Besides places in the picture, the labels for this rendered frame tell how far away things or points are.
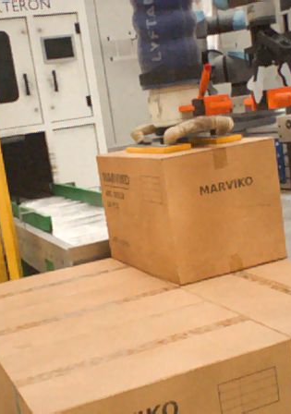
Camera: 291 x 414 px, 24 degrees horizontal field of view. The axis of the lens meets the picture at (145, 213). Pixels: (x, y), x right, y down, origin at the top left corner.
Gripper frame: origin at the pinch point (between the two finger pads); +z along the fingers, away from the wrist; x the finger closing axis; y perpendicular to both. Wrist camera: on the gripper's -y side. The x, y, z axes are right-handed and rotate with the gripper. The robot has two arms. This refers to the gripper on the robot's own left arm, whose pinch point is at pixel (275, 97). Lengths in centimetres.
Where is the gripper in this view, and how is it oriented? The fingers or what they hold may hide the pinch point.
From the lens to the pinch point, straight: 184.2
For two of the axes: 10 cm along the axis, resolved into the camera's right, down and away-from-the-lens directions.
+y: -3.8, -0.9, 9.2
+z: 1.4, 9.8, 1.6
